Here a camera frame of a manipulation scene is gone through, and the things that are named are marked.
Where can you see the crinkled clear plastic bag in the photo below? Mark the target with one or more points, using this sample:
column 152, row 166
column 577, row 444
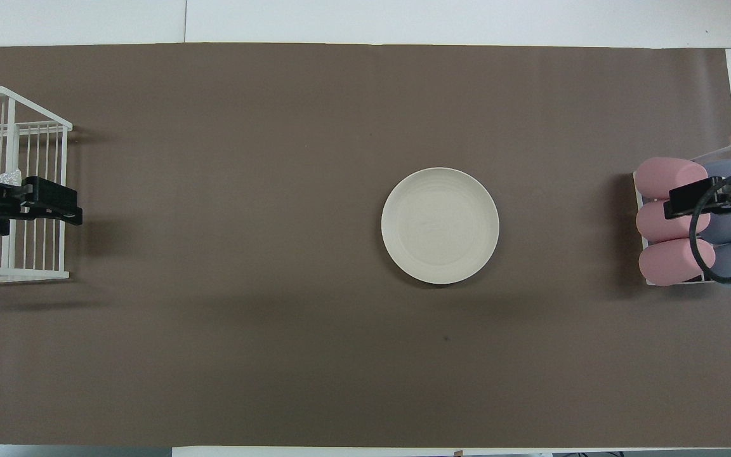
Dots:
column 9, row 178

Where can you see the brown table mat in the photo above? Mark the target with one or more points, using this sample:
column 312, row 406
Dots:
column 276, row 317

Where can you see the cream round plate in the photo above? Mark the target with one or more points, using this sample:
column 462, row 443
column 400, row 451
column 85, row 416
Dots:
column 440, row 225

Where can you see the pink plastic cup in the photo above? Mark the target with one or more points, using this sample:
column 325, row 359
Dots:
column 657, row 222
column 657, row 178
column 670, row 263

